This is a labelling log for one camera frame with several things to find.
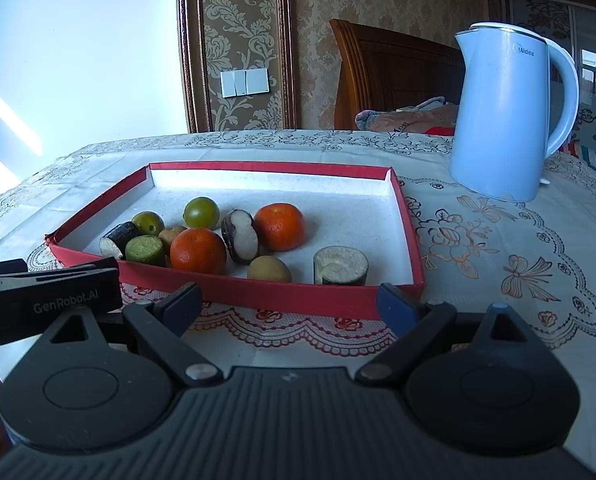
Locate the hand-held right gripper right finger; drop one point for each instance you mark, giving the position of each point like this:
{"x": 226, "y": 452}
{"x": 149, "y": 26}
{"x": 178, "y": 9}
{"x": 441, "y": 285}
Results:
{"x": 397, "y": 310}

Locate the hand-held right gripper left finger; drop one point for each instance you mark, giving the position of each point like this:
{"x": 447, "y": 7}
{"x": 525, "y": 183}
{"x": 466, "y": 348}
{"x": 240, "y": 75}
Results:
{"x": 185, "y": 310}

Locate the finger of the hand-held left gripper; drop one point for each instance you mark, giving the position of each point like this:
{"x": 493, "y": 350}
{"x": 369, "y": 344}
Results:
{"x": 78, "y": 267}

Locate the short dark sugarcane piece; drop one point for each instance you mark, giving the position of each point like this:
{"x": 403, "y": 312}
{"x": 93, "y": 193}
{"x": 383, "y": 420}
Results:
{"x": 118, "y": 240}

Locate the orange mandarin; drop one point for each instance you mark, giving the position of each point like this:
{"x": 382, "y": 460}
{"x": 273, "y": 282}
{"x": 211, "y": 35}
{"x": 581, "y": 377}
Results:
{"x": 279, "y": 226}
{"x": 198, "y": 251}

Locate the green cylindrical cut piece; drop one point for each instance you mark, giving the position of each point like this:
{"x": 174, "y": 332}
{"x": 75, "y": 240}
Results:
{"x": 145, "y": 250}

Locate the brown longan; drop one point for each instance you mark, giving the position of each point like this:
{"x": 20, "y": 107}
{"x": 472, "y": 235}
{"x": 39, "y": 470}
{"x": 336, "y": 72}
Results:
{"x": 269, "y": 270}
{"x": 169, "y": 236}

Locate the green plum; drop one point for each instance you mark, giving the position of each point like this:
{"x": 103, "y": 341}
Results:
{"x": 200, "y": 212}
{"x": 148, "y": 222}

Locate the red cardboard box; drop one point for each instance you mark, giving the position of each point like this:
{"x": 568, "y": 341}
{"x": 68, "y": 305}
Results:
{"x": 328, "y": 200}

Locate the floral lace tablecloth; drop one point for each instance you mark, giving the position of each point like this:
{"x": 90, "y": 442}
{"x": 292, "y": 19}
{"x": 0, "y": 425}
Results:
{"x": 502, "y": 260}

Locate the pink pillow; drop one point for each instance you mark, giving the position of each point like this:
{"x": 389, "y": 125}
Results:
{"x": 407, "y": 120}

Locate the pale blue electric kettle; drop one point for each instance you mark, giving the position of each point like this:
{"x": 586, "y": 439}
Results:
{"x": 497, "y": 125}

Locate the striped cloth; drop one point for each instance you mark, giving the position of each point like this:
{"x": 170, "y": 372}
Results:
{"x": 592, "y": 157}

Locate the sliding door wardrobe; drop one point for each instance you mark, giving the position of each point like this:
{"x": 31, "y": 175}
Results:
{"x": 542, "y": 35}

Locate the white wall switch panel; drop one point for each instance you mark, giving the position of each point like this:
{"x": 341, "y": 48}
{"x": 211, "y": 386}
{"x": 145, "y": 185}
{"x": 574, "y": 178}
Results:
{"x": 245, "y": 82}

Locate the wooden wall panel frame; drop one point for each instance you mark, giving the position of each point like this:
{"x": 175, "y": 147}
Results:
{"x": 193, "y": 35}

